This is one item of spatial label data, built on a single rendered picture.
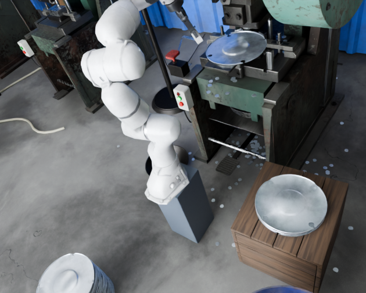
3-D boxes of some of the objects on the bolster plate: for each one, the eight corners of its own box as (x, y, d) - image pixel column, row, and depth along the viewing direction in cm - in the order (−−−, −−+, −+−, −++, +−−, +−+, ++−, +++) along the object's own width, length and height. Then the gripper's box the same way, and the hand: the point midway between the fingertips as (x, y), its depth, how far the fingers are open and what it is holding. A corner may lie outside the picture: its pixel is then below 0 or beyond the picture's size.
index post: (272, 70, 146) (271, 51, 140) (266, 68, 148) (265, 50, 141) (275, 66, 148) (273, 47, 141) (269, 65, 149) (268, 47, 143)
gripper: (161, -1, 138) (190, 40, 153) (167, 10, 129) (196, 53, 144) (176, -12, 136) (203, 31, 152) (182, -2, 127) (210, 43, 142)
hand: (196, 36), depth 146 cm, fingers closed
